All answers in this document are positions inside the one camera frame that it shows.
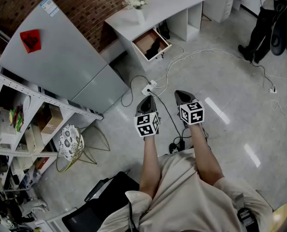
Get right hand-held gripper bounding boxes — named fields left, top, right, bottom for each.
left=174, top=90, right=205, bottom=130

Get white metal shelf rack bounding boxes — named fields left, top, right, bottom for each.
left=0, top=66, right=105, bottom=198

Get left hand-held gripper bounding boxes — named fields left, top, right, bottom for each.
left=134, top=95, right=161, bottom=138

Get yellow wooden stool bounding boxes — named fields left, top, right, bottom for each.
left=270, top=203, right=287, bottom=232

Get white plastic basket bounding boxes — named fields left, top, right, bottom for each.
left=0, top=107, right=17, bottom=146

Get colourful bundle of items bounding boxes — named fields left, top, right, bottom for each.
left=9, top=105, right=25, bottom=132

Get black office chair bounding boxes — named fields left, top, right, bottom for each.
left=61, top=171, right=140, bottom=232

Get white wooden drawer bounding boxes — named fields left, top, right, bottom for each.
left=132, top=28, right=172, bottom=62

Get black round bag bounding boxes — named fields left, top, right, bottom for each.
left=270, top=20, right=287, bottom=56

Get white round plate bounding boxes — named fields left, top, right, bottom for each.
left=22, top=94, right=32, bottom=117

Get person's left forearm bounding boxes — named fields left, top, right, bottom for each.
left=139, top=135, right=164, bottom=201

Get black cable bundle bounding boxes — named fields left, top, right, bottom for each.
left=158, top=20, right=171, bottom=40

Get grey refrigerator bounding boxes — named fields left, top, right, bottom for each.
left=0, top=0, right=130, bottom=115

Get person's beige shirt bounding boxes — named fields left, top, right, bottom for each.
left=97, top=148, right=273, bottom=232

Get white drawer cabinet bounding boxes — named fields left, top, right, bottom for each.
left=203, top=0, right=236, bottom=23

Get white cable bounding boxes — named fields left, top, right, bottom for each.
left=155, top=41, right=253, bottom=89

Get red paper sticker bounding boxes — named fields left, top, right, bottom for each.
left=19, top=29, right=42, bottom=54

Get black chest strap device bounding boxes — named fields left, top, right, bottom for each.
left=234, top=193, right=258, bottom=227

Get white flowers in vase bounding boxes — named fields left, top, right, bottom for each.
left=122, top=0, right=148, bottom=23

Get person's right forearm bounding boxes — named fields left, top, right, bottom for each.
left=187, top=124, right=225, bottom=186

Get blue and white label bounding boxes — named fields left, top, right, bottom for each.
left=39, top=0, right=56, bottom=17

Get gold wire chair patterned cushion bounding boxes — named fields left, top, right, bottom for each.
left=56, top=124, right=111, bottom=174

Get cardboard box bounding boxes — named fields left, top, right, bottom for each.
left=37, top=103, right=64, bottom=135

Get white desk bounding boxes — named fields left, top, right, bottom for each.
left=104, top=0, right=208, bottom=73

